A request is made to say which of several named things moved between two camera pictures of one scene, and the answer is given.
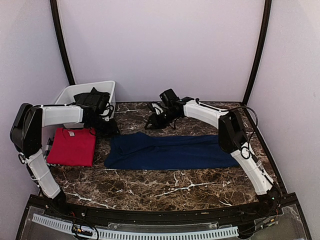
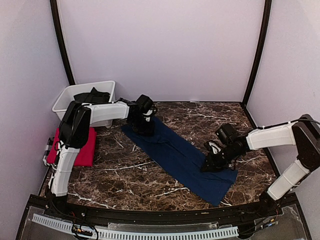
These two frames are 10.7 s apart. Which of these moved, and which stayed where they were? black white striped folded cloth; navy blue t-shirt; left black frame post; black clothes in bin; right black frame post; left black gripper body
Moved: left black gripper body; navy blue t-shirt
Stayed: right black frame post; black clothes in bin; left black frame post; black white striped folded cloth
